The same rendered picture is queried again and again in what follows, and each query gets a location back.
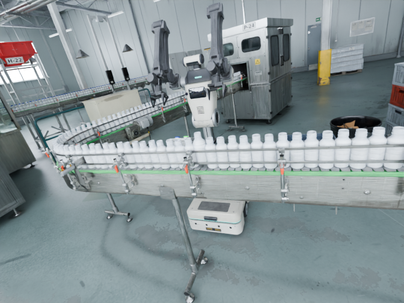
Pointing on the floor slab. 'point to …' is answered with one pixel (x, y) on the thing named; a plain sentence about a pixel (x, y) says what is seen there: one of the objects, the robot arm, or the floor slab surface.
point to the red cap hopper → (20, 49)
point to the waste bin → (361, 121)
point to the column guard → (324, 67)
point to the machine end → (259, 68)
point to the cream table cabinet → (113, 106)
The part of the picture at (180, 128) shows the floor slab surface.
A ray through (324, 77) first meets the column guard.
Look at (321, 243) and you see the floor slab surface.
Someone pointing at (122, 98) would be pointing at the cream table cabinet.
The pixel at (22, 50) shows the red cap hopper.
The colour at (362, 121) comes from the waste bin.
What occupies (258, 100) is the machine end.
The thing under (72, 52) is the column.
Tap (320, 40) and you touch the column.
